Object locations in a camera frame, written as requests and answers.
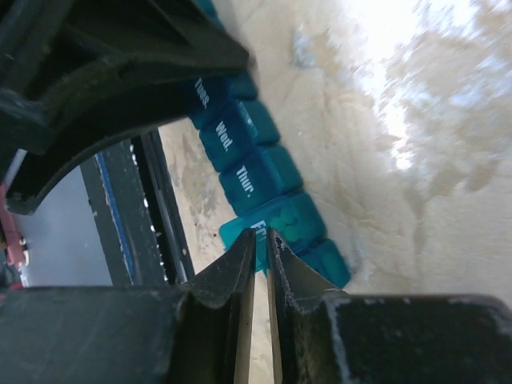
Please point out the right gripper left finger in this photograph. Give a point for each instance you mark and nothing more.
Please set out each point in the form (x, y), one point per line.
(196, 332)

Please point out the teal weekly pill organizer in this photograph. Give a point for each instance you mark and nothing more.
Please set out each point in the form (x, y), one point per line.
(257, 174)

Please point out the yellow pills in organizer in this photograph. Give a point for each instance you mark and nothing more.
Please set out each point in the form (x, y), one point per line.
(287, 225)

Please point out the black base frame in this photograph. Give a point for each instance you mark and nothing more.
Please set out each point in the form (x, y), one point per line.
(136, 214)

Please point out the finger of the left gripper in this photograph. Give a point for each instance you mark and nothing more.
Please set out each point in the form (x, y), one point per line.
(80, 76)

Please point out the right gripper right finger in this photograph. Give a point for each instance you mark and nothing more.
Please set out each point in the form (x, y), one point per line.
(322, 334)

